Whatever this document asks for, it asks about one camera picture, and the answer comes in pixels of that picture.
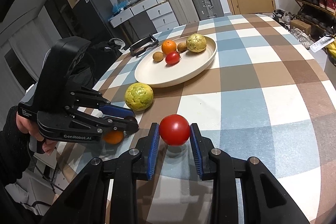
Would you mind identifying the cream round plate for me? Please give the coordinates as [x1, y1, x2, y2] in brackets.
[134, 36, 218, 88]

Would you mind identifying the smooth red tomato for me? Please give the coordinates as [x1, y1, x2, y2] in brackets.
[159, 114, 190, 146]

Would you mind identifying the brown longan fruit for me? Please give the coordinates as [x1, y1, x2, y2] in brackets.
[153, 52, 164, 63]
[177, 42, 187, 53]

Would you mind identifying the red tomato with stem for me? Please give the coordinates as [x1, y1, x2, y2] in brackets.
[165, 52, 181, 65]

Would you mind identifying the small orange tangerine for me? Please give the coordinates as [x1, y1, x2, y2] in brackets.
[161, 40, 177, 55]

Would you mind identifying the small yellow-green guava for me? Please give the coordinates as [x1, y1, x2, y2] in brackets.
[186, 34, 207, 53]

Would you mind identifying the dark purple plum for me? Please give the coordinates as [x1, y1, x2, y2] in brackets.
[124, 116, 138, 124]

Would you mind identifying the person's left hand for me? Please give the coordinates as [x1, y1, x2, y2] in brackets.
[16, 114, 58, 156]

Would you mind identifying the large yellow-green guava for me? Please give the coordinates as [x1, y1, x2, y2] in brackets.
[124, 83, 154, 111]

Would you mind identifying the large orange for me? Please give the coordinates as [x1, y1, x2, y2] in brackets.
[103, 131, 124, 145]

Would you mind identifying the pile of dark clothes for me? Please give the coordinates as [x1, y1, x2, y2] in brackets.
[69, 38, 126, 89]

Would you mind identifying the black mini fridge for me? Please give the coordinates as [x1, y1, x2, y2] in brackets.
[72, 0, 116, 44]

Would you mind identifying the checkered tablecloth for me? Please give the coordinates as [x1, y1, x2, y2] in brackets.
[56, 14, 335, 223]

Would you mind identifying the white drawer desk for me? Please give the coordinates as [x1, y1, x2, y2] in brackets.
[109, 0, 179, 32]

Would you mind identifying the beige suitcase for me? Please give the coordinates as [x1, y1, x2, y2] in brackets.
[168, 0, 199, 26]

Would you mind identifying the black phone holder frame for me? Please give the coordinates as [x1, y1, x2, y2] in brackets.
[129, 34, 159, 57]

